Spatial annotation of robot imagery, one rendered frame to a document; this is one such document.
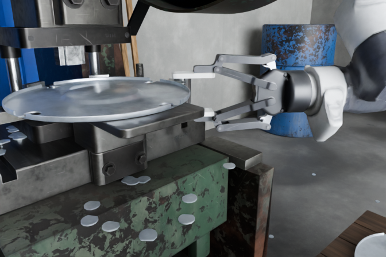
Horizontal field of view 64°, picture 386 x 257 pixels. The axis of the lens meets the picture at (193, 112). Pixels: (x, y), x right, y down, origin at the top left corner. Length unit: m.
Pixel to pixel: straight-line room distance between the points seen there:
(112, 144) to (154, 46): 1.72
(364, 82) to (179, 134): 0.34
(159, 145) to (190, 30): 1.85
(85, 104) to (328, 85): 0.39
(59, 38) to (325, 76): 0.44
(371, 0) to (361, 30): 0.05
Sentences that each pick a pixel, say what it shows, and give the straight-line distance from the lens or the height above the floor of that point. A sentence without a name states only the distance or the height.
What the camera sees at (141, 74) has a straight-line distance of 0.72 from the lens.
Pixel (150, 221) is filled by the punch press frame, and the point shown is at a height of 0.59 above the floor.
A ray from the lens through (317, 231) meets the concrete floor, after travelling 1.59.
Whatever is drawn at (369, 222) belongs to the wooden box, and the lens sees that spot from 1.07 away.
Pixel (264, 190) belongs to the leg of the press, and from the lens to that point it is 0.65.
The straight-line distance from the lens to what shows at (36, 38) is 0.55.
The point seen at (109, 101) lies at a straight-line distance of 0.48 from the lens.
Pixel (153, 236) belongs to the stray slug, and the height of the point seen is 0.65.
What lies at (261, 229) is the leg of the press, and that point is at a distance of 0.69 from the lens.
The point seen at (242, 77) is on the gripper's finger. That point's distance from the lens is 0.53.
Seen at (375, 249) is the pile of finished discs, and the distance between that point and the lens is 0.95.
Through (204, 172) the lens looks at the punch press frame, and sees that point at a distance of 0.58.
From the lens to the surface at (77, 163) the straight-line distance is 0.52.
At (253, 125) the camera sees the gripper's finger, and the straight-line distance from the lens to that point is 0.56.
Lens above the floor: 0.90
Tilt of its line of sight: 16 degrees down
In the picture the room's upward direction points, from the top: straight up
